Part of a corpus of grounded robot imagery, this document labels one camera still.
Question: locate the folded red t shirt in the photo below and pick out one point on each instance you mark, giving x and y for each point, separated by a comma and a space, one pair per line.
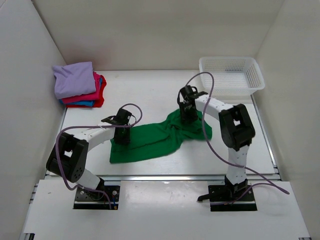
95, 103

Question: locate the green t shirt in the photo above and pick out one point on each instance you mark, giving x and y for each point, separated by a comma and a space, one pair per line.
157, 140

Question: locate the aluminium rail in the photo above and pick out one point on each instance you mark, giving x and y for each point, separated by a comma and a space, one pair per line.
193, 161

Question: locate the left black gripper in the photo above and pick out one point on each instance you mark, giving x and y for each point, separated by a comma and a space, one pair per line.
126, 140

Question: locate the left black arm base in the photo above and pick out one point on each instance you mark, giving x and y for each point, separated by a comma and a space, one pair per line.
88, 200

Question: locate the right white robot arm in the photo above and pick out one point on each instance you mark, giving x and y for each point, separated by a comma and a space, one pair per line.
237, 130

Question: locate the white plastic basket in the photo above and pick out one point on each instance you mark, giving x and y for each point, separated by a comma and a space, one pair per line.
234, 77

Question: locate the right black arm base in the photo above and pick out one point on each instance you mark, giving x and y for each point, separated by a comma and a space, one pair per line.
230, 198

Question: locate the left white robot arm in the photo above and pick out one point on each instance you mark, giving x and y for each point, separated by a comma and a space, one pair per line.
68, 157

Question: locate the folded lilac t shirt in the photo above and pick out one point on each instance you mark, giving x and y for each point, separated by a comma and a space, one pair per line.
74, 80

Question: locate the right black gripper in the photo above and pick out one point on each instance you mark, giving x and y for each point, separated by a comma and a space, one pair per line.
184, 118

